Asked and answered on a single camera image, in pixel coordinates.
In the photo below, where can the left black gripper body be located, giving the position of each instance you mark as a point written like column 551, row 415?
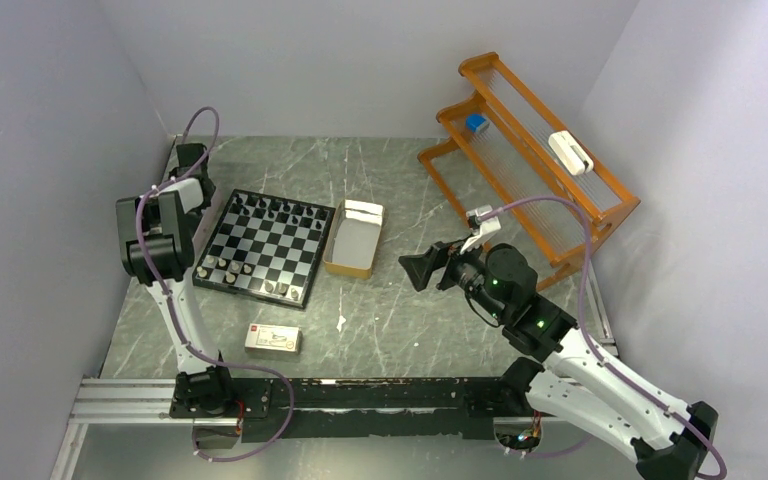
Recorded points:
column 203, row 206

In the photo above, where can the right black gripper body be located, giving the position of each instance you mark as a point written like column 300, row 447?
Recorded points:
column 467, row 271

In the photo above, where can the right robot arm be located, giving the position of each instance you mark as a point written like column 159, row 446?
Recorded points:
column 563, row 371

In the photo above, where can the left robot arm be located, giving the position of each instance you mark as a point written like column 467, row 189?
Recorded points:
column 158, row 241

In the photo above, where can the black white chess board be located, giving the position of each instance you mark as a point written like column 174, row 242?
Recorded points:
column 263, row 245

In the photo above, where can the orange wooden rack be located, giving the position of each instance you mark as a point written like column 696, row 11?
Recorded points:
column 514, row 158

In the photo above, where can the blue small block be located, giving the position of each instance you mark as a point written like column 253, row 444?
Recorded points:
column 476, row 123

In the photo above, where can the white plastic device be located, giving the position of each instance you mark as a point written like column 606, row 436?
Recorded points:
column 569, row 153

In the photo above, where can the small printed card box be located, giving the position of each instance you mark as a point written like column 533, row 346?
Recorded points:
column 273, row 338

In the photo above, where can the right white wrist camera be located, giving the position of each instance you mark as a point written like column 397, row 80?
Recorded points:
column 484, row 224

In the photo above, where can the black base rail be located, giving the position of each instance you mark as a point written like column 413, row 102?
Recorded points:
column 468, row 407

